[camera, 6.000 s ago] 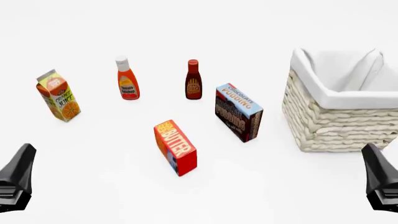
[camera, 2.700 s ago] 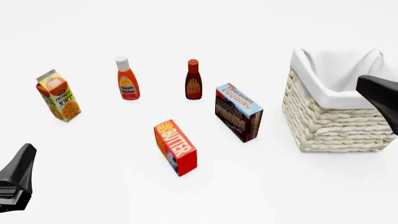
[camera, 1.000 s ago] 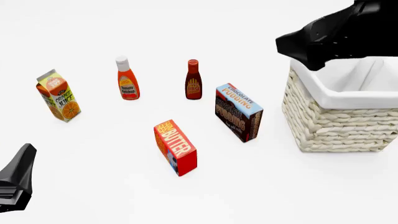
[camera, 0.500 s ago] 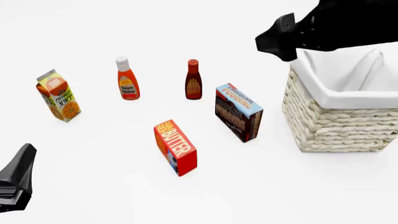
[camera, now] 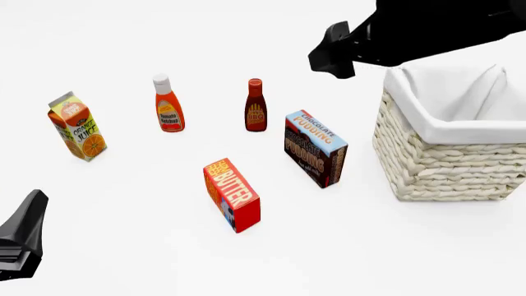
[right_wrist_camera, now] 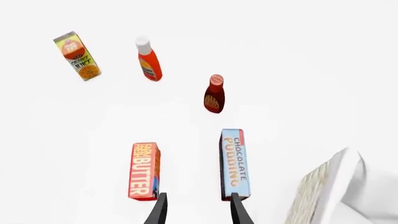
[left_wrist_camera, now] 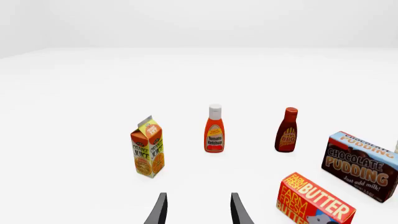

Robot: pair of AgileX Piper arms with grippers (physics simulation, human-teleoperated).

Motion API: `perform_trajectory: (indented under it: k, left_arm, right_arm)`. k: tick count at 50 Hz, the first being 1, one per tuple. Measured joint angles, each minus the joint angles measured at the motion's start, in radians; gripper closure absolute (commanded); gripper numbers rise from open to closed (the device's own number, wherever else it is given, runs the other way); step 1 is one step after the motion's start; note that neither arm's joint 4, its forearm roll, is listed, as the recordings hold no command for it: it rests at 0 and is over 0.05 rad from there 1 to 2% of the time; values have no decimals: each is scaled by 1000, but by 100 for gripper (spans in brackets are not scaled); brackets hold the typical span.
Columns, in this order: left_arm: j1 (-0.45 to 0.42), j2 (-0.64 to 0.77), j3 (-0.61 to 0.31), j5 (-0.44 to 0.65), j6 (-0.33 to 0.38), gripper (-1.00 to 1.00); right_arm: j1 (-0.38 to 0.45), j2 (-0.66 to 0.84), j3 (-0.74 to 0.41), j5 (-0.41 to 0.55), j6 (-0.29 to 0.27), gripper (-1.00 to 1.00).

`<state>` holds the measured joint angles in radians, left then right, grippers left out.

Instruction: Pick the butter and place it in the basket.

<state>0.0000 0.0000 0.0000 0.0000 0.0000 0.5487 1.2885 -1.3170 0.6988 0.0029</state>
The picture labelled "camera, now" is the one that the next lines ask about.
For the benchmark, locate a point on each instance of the tomato ketchup bottle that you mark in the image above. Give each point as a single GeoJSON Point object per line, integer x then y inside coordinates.
{"type": "Point", "coordinates": [169, 108]}

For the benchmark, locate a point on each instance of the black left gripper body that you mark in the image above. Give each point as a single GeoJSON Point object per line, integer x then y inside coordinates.
{"type": "Point", "coordinates": [18, 262]}

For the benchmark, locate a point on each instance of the white-lined wicker basket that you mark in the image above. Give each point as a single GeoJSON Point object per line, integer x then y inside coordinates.
{"type": "Point", "coordinates": [444, 160]}

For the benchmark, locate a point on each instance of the dark red BBQ sauce bottle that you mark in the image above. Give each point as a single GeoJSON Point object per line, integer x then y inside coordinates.
{"type": "Point", "coordinates": [256, 108]}

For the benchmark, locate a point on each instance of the orange juice carton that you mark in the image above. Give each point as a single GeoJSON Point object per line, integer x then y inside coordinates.
{"type": "Point", "coordinates": [78, 129]}

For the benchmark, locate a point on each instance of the chocolate pudding box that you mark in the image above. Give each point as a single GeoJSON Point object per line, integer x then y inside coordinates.
{"type": "Point", "coordinates": [314, 148]}

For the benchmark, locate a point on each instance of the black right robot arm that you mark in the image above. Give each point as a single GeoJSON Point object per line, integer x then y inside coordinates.
{"type": "Point", "coordinates": [431, 29]}

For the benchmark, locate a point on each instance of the red butter box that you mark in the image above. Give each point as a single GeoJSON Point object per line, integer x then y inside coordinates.
{"type": "Point", "coordinates": [232, 197]}

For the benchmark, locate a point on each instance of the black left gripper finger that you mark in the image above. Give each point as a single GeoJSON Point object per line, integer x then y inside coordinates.
{"type": "Point", "coordinates": [29, 216]}

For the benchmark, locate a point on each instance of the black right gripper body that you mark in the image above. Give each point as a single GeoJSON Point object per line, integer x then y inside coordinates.
{"type": "Point", "coordinates": [333, 61]}

